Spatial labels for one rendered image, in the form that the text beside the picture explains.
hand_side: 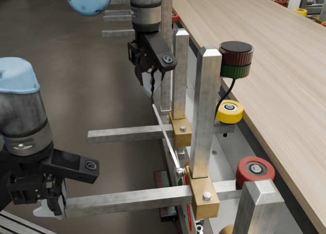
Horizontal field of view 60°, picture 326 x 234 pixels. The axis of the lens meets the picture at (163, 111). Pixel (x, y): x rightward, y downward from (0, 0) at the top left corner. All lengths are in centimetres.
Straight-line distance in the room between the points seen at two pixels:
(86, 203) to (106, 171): 129
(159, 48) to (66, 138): 165
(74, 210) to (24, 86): 30
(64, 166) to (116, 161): 144
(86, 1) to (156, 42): 23
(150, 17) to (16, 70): 37
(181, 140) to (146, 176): 107
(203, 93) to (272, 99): 44
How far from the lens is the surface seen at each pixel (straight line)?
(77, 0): 57
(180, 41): 74
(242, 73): 52
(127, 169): 192
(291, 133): 80
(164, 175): 90
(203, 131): 58
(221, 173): 104
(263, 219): 37
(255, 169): 66
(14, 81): 45
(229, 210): 94
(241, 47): 52
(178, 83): 79
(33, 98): 48
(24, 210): 187
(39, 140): 51
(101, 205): 64
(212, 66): 50
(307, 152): 76
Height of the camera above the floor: 135
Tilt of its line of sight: 34 degrees down
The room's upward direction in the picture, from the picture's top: straight up
